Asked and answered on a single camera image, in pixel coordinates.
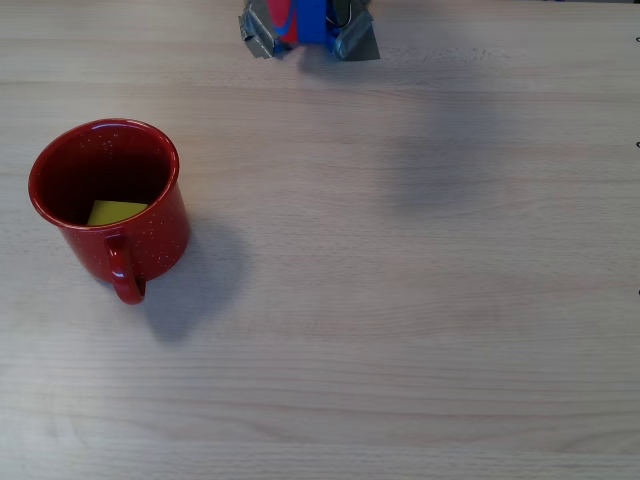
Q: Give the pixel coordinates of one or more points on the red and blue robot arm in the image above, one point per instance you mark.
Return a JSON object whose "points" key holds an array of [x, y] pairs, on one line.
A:
{"points": [[310, 20]]}

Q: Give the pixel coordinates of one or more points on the yellow toy building block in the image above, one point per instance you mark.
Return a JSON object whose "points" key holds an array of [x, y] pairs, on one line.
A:
{"points": [[112, 212]]}

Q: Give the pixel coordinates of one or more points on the red enamel mug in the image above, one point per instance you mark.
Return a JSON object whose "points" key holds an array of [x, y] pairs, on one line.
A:
{"points": [[150, 245]]}

